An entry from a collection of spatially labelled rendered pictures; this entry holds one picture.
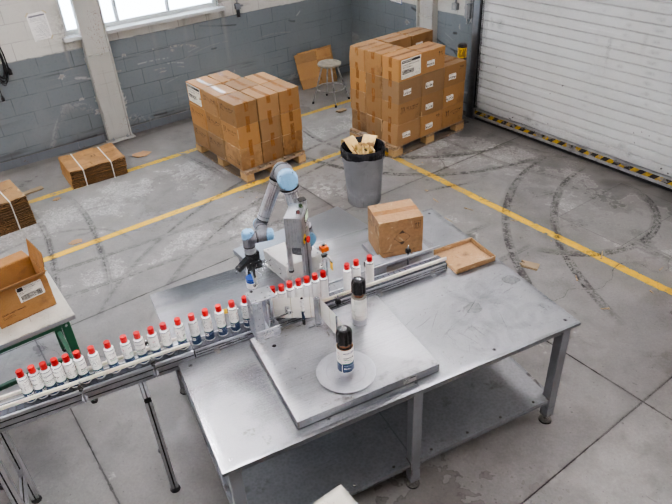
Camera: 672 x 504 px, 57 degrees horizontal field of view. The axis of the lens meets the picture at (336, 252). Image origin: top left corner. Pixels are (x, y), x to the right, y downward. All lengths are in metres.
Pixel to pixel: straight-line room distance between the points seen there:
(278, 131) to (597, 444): 4.58
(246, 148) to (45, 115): 2.70
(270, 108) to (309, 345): 3.97
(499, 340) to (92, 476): 2.56
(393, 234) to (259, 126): 3.24
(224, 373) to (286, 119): 4.17
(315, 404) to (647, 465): 2.10
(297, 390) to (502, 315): 1.28
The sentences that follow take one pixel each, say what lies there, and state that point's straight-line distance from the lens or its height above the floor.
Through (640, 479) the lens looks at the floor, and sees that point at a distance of 4.20.
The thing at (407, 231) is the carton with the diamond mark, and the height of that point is 1.02.
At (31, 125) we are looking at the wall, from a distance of 8.45.
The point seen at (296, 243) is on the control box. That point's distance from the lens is 3.42.
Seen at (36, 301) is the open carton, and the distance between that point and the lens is 4.29.
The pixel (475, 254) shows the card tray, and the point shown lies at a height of 0.83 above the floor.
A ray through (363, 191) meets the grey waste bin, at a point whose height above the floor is 0.20.
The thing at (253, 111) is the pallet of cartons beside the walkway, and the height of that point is 0.77.
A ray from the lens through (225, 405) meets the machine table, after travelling 3.25.
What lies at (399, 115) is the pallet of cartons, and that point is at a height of 0.52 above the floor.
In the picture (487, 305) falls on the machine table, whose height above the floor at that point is 0.83.
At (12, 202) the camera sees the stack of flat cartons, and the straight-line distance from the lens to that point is 6.97.
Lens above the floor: 3.17
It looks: 34 degrees down
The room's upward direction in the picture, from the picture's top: 3 degrees counter-clockwise
